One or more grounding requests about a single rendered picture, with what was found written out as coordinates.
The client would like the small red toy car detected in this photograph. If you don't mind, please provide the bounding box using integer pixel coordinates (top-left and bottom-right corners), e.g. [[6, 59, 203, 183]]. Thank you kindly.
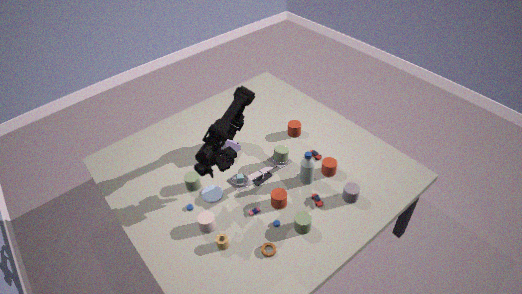
[[312, 194, 323, 207], [309, 150, 322, 160]]

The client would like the white bottle with blue cap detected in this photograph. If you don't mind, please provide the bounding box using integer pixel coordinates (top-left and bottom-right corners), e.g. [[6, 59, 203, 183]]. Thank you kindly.
[[300, 151, 315, 185]]

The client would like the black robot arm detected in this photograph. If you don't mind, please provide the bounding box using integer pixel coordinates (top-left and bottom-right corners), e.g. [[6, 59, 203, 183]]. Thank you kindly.
[[195, 85, 255, 172]]

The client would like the pink eraser with blue sleeve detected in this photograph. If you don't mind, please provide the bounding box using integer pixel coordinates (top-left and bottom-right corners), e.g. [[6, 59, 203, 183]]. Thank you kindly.
[[248, 207, 261, 216]]

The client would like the orange ring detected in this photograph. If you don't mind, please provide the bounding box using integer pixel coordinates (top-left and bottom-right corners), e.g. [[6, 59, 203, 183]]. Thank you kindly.
[[261, 242, 276, 257]]

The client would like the pale pink cylinder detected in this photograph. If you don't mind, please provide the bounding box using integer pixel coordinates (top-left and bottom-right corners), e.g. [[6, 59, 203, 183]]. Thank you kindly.
[[197, 210, 216, 234]]

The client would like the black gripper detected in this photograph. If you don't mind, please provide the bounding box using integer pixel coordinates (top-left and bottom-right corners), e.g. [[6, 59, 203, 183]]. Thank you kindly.
[[194, 146, 237, 178]]

